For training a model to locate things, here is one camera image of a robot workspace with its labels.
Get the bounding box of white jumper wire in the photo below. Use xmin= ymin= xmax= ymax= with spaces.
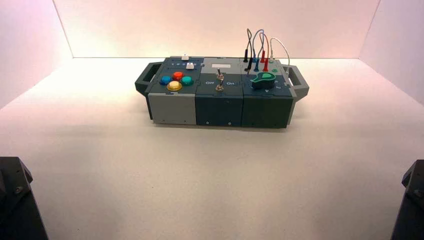
xmin=268 ymin=37 xmax=291 ymax=74

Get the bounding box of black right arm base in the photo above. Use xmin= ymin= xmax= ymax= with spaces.
xmin=390 ymin=159 xmax=424 ymax=240

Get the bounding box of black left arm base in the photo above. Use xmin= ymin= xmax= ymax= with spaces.
xmin=0 ymin=156 xmax=49 ymax=240

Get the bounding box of grey and teal task board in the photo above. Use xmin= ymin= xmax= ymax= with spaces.
xmin=134 ymin=55 xmax=310 ymax=129

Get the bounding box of green rotary pointer knob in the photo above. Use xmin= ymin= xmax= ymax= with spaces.
xmin=250 ymin=72 xmax=277 ymax=90

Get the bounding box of blue jumper wire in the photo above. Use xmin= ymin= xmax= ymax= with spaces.
xmin=252 ymin=29 xmax=266 ymax=73

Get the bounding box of black jumper wire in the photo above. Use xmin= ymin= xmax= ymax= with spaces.
xmin=243 ymin=28 xmax=255 ymax=72

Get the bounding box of red jumper wire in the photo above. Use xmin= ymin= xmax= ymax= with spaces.
xmin=259 ymin=32 xmax=271 ymax=73

